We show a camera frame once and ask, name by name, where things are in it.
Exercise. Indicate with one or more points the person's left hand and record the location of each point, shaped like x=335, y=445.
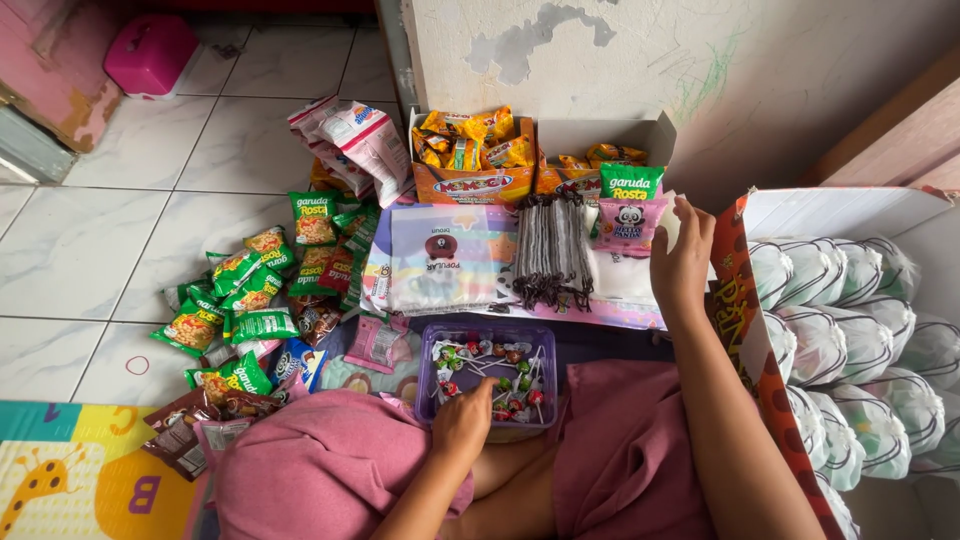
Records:
x=461, y=427

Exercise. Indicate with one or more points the person's right hand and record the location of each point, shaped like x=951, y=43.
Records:
x=684, y=262

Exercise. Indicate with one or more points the person's left fingers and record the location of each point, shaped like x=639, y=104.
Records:
x=484, y=388

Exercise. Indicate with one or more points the person's right fingers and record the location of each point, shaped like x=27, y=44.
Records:
x=688, y=214

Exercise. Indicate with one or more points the heap of wrapped lollipops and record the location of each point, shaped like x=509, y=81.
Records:
x=510, y=371

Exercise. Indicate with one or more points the purple plastic tray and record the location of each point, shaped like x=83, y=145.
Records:
x=427, y=375

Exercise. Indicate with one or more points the pink panda biscuit packet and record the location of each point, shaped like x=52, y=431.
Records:
x=628, y=223

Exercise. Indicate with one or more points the upright green peanut packet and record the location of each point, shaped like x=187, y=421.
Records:
x=630, y=182

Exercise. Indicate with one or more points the stack of white bags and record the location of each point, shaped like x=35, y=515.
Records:
x=622, y=277

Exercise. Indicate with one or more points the yellow snack packet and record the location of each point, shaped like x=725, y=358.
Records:
x=616, y=154
x=574, y=162

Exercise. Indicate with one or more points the pink snack packet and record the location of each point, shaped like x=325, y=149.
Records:
x=379, y=343
x=221, y=435

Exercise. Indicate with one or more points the stack of printed plastic bags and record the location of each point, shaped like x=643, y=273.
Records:
x=450, y=259

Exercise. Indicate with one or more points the orange carton with open lid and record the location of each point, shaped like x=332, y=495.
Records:
x=570, y=135

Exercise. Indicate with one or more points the large spotted carton box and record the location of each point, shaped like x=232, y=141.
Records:
x=750, y=360

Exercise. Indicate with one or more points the person's pink clothing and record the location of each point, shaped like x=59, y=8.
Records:
x=330, y=465

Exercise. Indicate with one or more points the small brown biscuit packet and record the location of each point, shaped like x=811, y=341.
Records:
x=319, y=321

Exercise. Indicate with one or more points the red snack packet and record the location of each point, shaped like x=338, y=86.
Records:
x=337, y=268

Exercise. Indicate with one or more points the blue cookie packet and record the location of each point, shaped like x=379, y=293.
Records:
x=296, y=364

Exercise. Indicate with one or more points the orange carton of snack packets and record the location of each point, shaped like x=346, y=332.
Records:
x=472, y=184

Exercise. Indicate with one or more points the rows of filled plastic bags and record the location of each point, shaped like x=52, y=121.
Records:
x=855, y=352

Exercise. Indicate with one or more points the brown wooden door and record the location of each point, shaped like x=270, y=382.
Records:
x=900, y=135

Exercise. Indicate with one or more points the heap of yellow snack packets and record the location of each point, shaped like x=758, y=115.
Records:
x=469, y=142

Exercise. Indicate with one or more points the brown chocolate wafer packet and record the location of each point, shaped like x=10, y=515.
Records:
x=251, y=405
x=178, y=442

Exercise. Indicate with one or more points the pile of green peanut packets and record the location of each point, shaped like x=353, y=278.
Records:
x=251, y=296

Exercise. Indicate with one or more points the strip of pink white sachets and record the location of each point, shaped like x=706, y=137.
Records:
x=367, y=142

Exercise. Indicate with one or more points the colourful alphabet play mat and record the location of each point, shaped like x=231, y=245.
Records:
x=82, y=480

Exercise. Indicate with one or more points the pink plastic case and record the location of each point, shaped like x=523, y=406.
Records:
x=150, y=54

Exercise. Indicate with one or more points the pink wooden cabinet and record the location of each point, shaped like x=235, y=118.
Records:
x=45, y=67

